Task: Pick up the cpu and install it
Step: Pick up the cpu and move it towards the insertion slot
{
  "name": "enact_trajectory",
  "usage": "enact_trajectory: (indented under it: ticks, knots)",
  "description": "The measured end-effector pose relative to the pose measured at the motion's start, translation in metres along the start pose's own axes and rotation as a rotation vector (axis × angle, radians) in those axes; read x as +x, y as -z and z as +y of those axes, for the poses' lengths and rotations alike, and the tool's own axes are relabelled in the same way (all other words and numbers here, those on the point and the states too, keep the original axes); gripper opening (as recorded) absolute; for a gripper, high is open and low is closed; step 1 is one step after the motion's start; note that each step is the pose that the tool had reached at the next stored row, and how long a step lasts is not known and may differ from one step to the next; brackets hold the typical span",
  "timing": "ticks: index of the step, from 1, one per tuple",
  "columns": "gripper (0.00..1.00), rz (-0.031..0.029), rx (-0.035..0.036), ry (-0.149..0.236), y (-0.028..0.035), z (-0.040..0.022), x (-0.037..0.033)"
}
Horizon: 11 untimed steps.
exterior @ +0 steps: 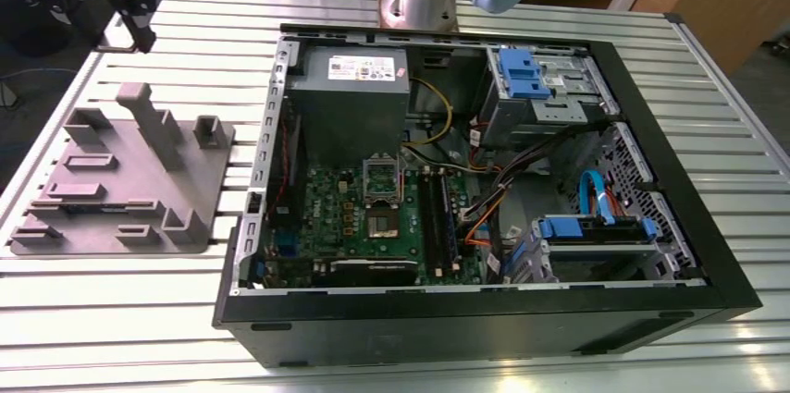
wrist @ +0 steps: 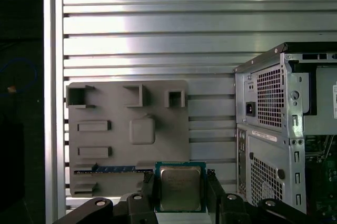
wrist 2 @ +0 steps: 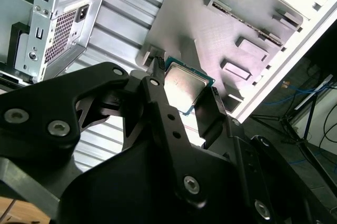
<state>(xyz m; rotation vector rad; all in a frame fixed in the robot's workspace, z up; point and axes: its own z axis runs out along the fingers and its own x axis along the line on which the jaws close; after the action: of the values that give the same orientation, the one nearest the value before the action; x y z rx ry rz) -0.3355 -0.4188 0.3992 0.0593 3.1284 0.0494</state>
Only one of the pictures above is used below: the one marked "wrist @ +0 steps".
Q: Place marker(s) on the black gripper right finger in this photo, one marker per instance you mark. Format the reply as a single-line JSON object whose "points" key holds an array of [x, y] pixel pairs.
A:
{"points": [[231, 208]]}

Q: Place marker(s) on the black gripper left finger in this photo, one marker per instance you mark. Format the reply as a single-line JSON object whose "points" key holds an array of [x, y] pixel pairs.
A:
{"points": [[137, 208]]}

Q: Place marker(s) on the silver CPU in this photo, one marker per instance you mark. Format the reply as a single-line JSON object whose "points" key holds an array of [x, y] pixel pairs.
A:
{"points": [[180, 187]]}

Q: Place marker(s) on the blue RAM stick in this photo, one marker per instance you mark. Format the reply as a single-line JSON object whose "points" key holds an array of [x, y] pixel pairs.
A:
{"points": [[116, 168]]}

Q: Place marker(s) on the grey parts rack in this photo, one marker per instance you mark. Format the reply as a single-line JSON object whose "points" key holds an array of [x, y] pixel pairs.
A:
{"points": [[118, 118]]}

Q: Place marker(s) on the black PC case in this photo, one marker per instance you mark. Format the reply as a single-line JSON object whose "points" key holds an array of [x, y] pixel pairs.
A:
{"points": [[295, 129]]}

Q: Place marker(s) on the green motherboard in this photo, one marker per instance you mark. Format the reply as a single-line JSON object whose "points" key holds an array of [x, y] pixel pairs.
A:
{"points": [[329, 176]]}

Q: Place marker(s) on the grey power supply unit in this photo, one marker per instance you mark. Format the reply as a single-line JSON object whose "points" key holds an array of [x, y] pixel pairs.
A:
{"points": [[271, 95]]}

